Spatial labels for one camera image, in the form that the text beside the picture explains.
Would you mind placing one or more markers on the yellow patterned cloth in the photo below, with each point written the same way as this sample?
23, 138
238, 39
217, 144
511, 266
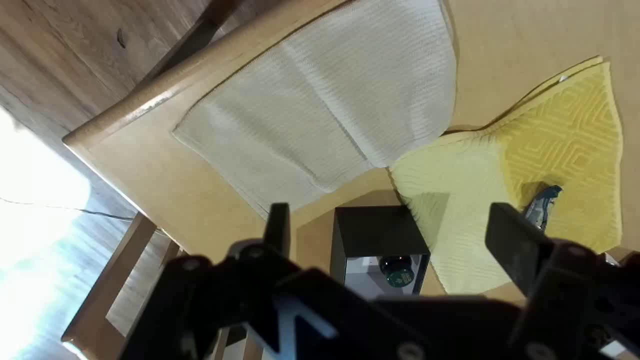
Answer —
567, 141

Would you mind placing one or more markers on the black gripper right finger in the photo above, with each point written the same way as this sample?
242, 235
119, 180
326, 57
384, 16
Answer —
516, 242

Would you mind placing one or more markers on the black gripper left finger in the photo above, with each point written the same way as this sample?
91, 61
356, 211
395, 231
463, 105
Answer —
276, 226

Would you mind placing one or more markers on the black open box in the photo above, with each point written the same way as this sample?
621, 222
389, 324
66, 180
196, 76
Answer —
377, 231

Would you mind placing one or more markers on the small teal blue object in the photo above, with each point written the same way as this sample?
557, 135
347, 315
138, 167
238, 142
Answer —
542, 201

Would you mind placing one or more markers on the wooden table leg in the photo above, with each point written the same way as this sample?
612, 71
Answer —
113, 287

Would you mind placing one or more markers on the white cloth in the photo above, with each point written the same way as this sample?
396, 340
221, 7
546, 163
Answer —
320, 106

